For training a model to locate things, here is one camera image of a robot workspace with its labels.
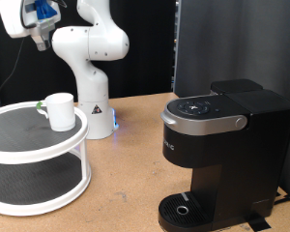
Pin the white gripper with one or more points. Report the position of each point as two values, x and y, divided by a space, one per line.
11 19

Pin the white plastic mug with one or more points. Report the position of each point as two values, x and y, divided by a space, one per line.
61 111

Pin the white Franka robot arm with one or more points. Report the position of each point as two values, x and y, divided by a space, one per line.
90 48

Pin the black Keurig drip tray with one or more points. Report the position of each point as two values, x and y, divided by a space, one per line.
170 209

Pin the black Keurig coffee machine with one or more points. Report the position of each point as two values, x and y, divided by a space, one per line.
241 161

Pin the white two-tier turntable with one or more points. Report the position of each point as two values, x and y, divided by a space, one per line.
38 154

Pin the black tape strip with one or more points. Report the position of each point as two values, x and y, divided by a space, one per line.
259 222
285 199

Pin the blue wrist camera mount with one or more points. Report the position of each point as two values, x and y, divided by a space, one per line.
45 11

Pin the grey metal frame post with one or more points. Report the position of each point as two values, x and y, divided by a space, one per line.
177 38

